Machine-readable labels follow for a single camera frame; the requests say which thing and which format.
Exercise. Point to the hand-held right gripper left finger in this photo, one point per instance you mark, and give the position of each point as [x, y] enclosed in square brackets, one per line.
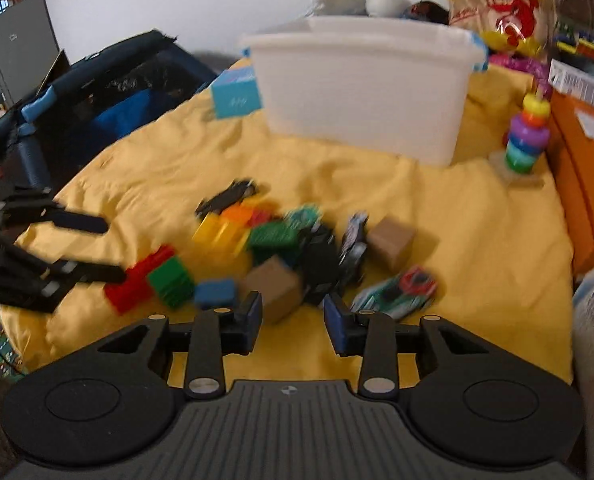
[249, 325]

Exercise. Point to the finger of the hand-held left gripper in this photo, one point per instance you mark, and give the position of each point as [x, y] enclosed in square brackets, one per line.
[94, 272]
[79, 222]

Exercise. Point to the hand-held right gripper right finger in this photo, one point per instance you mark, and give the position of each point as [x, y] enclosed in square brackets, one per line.
[336, 327]

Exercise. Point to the long red building block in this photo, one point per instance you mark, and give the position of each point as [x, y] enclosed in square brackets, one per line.
[129, 287]

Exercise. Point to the blue studded building block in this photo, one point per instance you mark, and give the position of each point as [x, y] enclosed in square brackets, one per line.
[216, 294]

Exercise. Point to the wooden cube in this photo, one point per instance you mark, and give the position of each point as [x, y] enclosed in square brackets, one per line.
[277, 287]
[392, 242]

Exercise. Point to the black toy vehicle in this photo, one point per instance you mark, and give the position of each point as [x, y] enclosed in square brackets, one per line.
[319, 265]

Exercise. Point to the teal red toy car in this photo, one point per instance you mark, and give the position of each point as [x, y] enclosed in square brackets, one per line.
[394, 292]

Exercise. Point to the green building block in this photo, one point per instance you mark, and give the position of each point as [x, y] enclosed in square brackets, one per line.
[172, 282]

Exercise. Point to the dark green patterned block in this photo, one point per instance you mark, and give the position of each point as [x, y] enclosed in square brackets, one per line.
[272, 235]

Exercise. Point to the yellow building block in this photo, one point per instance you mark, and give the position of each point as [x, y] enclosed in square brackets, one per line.
[219, 235]

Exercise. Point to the small red block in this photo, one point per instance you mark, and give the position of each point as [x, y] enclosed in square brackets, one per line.
[259, 217]

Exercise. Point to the orange building block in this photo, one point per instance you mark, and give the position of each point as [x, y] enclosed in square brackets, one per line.
[239, 212]

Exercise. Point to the white plastic bin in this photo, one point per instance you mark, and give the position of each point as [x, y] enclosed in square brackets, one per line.
[357, 95]

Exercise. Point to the white black toy car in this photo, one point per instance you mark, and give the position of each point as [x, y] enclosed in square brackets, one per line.
[354, 245]

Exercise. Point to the dark blue fabric crate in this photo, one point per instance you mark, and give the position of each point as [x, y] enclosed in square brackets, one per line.
[102, 100]

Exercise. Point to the yellow cloth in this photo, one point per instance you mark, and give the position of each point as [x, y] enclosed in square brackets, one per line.
[452, 220]

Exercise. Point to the grey cabinet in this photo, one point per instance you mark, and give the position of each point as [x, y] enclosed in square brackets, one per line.
[22, 50]

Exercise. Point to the light blue box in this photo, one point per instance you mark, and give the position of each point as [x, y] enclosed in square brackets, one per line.
[237, 92]

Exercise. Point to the orange box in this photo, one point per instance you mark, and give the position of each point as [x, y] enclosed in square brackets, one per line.
[584, 175]

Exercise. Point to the black red toy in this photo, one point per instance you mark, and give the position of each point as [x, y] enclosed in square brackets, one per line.
[427, 11]

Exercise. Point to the small white box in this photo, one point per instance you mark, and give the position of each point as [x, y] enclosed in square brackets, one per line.
[577, 82]

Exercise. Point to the yellow red snack bag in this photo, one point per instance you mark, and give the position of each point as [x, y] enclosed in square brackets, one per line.
[497, 7]

